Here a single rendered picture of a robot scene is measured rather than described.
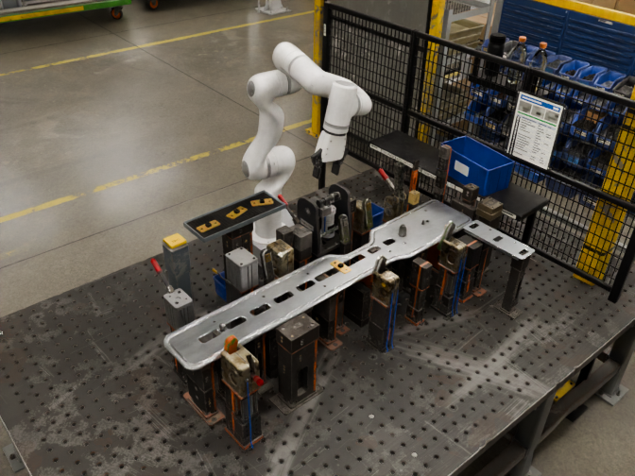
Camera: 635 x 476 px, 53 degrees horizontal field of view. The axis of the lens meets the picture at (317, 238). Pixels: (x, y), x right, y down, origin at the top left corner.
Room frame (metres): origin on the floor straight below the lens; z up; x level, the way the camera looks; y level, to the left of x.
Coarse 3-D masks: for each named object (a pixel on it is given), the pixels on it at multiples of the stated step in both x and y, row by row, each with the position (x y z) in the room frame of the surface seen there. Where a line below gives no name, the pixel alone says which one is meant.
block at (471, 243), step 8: (464, 240) 2.12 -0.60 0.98; (472, 240) 2.12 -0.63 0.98; (472, 248) 2.06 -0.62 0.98; (480, 248) 2.09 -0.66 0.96; (472, 256) 2.06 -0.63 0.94; (472, 264) 2.07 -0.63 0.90; (464, 272) 2.08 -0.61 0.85; (472, 272) 2.09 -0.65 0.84; (464, 280) 2.07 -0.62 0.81; (472, 280) 2.09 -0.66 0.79; (456, 288) 2.09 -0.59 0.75; (464, 288) 2.06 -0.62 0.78; (464, 296) 2.07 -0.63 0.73
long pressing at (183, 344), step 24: (408, 216) 2.25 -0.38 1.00; (432, 216) 2.26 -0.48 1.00; (456, 216) 2.26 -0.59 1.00; (384, 240) 2.07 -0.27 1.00; (408, 240) 2.08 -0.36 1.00; (432, 240) 2.08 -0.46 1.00; (312, 264) 1.89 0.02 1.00; (360, 264) 1.90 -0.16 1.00; (264, 288) 1.74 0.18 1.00; (288, 288) 1.75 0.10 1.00; (312, 288) 1.75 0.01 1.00; (336, 288) 1.76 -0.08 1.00; (216, 312) 1.61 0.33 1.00; (240, 312) 1.62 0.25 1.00; (264, 312) 1.62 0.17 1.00; (288, 312) 1.62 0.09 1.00; (168, 336) 1.48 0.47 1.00; (192, 336) 1.49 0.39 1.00; (216, 336) 1.49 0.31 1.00; (240, 336) 1.50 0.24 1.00; (192, 360) 1.39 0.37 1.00
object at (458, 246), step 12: (444, 240) 2.02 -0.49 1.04; (456, 240) 2.02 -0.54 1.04; (444, 252) 2.01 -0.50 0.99; (456, 252) 1.97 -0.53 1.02; (444, 264) 2.00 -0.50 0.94; (456, 264) 1.96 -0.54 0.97; (444, 276) 2.00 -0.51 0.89; (456, 276) 2.00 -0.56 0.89; (444, 288) 2.00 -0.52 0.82; (444, 300) 1.98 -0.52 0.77; (444, 312) 1.97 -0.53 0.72; (456, 312) 1.98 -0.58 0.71
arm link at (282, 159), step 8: (272, 152) 2.38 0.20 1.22; (280, 152) 2.39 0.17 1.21; (288, 152) 2.40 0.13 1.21; (272, 160) 2.35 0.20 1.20; (280, 160) 2.36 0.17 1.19; (288, 160) 2.38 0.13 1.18; (272, 168) 2.33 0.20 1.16; (280, 168) 2.35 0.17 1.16; (288, 168) 2.37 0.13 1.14; (272, 176) 2.35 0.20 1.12; (280, 176) 2.37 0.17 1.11; (288, 176) 2.37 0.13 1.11; (264, 184) 2.38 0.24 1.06; (272, 184) 2.37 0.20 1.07; (280, 184) 2.36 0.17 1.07; (256, 192) 2.35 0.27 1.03; (272, 192) 2.34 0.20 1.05; (280, 192) 2.36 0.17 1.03
